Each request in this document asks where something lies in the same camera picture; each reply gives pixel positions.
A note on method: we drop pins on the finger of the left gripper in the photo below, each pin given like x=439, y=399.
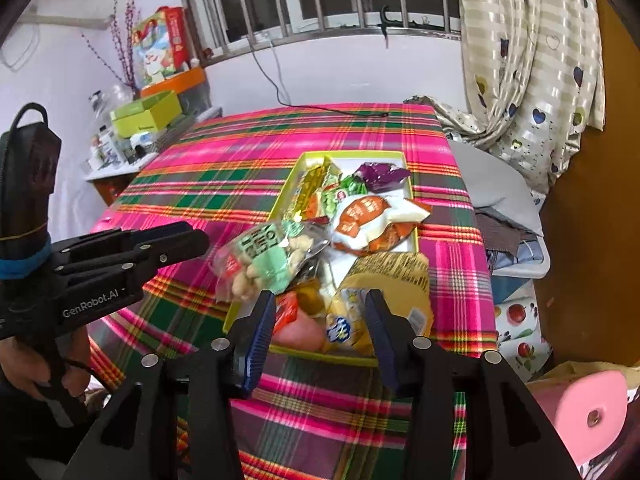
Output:
x=115, y=241
x=125, y=272

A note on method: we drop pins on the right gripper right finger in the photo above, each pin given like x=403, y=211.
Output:
x=508, y=436

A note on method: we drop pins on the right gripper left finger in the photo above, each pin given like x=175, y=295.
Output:
x=135, y=436

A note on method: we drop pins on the clear bag peanuts green label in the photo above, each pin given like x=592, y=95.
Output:
x=265, y=257

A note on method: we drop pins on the gold candy bar wrapper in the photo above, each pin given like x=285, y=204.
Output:
x=305, y=203

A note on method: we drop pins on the white orange snack bag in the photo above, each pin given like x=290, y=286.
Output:
x=369, y=223

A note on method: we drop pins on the green snack packet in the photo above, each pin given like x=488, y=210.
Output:
x=334, y=193

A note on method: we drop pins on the purple snack packet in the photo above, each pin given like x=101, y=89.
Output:
x=382, y=177

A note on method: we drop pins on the clear pack orange snacks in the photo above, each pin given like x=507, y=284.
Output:
x=304, y=297

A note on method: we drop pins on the person's left hand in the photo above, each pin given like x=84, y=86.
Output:
x=24, y=368

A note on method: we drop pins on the white side shelf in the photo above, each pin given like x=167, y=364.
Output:
x=110, y=181

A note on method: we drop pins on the pink plastic stool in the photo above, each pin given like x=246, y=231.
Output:
x=588, y=413

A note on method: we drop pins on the lime green box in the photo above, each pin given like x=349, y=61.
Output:
x=150, y=114

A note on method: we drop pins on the pink plaid tablecloth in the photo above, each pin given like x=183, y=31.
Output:
x=306, y=419

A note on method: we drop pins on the orange storage box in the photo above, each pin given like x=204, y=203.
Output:
x=179, y=83

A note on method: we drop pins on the yellow snack bag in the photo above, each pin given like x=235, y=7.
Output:
x=403, y=280

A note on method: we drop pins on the pink flower branches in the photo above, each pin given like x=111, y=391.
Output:
x=122, y=36

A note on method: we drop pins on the colourful gift box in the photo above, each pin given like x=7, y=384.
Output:
x=161, y=44

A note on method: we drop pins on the wooden wardrobe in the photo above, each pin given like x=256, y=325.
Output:
x=589, y=300

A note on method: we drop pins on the grey pillow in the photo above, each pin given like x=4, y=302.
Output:
x=496, y=188

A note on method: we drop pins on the barred window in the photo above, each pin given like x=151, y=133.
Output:
x=224, y=29

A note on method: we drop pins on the white tray green rim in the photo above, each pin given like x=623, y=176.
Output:
x=329, y=267

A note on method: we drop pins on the heart pattern curtain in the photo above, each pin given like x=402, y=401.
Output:
x=533, y=80

